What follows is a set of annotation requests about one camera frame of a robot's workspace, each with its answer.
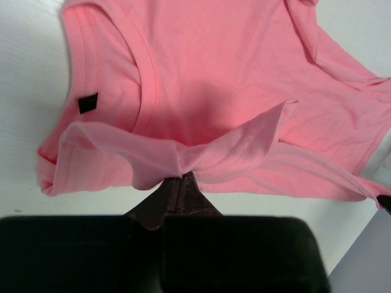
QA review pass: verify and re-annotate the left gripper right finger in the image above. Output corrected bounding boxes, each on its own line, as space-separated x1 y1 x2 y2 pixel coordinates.
161 171 332 293

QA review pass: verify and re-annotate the pink t shirt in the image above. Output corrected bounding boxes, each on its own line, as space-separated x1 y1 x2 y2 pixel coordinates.
37 1 390 201

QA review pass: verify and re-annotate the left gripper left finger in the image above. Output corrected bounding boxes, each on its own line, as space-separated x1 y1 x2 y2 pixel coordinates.
1 178 179 292

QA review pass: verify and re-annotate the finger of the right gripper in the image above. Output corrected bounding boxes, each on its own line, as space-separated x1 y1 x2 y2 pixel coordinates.
376 195 391 215

